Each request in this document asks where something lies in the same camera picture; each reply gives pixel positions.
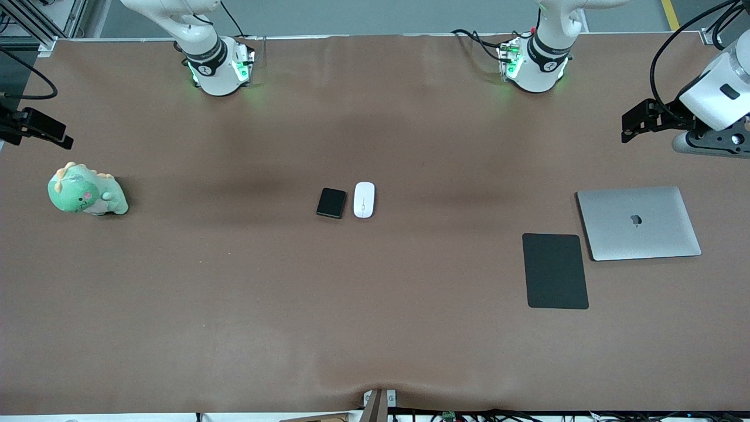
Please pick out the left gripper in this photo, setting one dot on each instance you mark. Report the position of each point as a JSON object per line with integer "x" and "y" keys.
{"x": 667, "y": 115}

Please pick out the black phone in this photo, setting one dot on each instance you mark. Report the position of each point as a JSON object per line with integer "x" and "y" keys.
{"x": 331, "y": 203}

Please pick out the white computer mouse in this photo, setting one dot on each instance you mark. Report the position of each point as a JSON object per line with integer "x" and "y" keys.
{"x": 364, "y": 199}

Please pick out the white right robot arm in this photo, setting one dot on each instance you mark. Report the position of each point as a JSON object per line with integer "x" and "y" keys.
{"x": 211, "y": 70}

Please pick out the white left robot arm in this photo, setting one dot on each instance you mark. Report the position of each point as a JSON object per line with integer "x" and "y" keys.
{"x": 536, "y": 64}

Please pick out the black mouse pad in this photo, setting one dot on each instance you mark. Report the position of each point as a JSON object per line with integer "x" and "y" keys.
{"x": 555, "y": 271}

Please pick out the green dinosaur plush toy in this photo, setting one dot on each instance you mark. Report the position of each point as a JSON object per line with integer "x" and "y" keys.
{"x": 82, "y": 190}

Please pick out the silver closed laptop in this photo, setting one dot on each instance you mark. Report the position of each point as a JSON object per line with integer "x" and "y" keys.
{"x": 638, "y": 223}

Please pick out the brown table cover sheet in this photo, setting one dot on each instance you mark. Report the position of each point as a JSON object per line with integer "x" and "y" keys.
{"x": 375, "y": 305}

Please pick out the metal table clamp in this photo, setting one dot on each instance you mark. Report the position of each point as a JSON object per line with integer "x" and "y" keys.
{"x": 379, "y": 404}

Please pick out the aluminium frame structure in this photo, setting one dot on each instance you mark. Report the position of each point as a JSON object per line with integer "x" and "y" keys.
{"x": 47, "y": 44}

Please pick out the metal table corner bracket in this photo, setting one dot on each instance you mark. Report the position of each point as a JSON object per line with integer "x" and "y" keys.
{"x": 710, "y": 36}

